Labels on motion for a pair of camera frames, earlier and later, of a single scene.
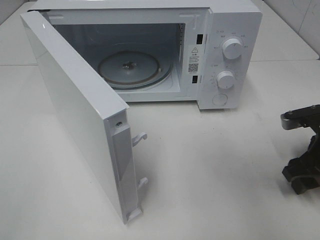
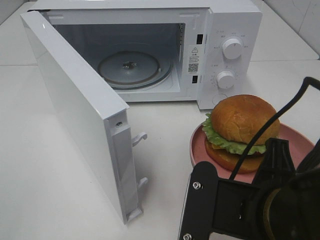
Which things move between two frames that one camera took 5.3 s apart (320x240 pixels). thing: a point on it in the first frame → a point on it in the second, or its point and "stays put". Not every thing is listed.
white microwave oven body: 210,52 stays put
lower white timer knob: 225,79 stays put
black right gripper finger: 304,172 → 277,167
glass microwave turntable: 134,69 stays put
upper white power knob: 232,48 stays put
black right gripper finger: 307,116 → 198,215
